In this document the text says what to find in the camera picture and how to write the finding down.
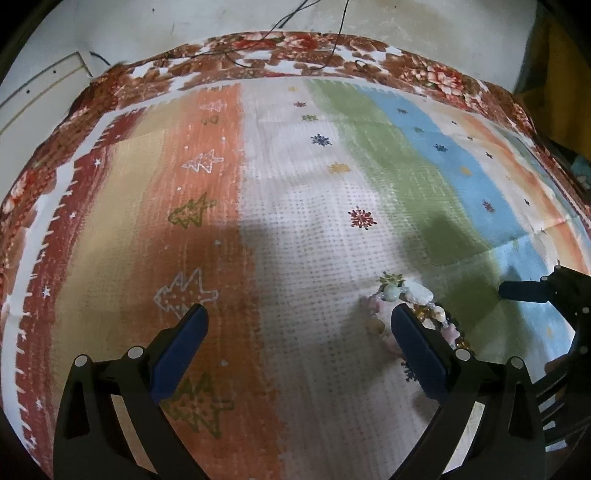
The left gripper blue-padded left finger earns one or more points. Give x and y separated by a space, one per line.
172 351

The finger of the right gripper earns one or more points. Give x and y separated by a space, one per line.
524 291

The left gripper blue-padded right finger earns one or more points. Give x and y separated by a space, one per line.
430 357

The striped colourful bed mat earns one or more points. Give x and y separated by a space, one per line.
335 410

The white headboard panel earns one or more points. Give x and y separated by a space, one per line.
29 115

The red floral bedsheet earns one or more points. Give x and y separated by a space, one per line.
323 50

